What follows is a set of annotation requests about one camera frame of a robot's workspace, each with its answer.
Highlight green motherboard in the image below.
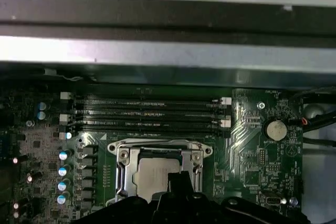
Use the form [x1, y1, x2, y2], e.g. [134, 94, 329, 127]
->
[0, 82, 305, 224]

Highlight internal USB port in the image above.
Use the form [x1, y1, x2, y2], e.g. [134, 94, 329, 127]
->
[265, 196, 282, 207]

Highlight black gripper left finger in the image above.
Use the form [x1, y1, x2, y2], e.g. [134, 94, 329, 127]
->
[76, 172, 184, 224]

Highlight metal wire locking lever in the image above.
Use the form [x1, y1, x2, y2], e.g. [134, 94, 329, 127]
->
[193, 142, 204, 192]
[115, 141, 128, 198]

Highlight silver CPU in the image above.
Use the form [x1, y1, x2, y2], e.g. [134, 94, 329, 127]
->
[133, 157, 182, 200]

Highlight black PC case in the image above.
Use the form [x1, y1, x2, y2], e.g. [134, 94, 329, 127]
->
[0, 0, 336, 224]

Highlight round coin battery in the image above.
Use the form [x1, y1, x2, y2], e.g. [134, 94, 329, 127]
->
[263, 118, 289, 142]

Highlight black RAM slot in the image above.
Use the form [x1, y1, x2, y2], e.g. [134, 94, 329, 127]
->
[76, 97, 232, 107]
[76, 129, 224, 138]
[76, 108, 232, 119]
[76, 119, 232, 129]

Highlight black wire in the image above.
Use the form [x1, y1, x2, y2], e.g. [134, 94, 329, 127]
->
[301, 133, 336, 147]

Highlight small fan wire connector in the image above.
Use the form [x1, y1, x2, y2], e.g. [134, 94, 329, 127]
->
[288, 118, 309, 127]

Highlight CPU socket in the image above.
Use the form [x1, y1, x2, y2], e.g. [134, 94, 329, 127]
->
[107, 137, 214, 204]

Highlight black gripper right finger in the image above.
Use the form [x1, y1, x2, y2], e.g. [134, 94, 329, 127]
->
[181, 170, 309, 224]

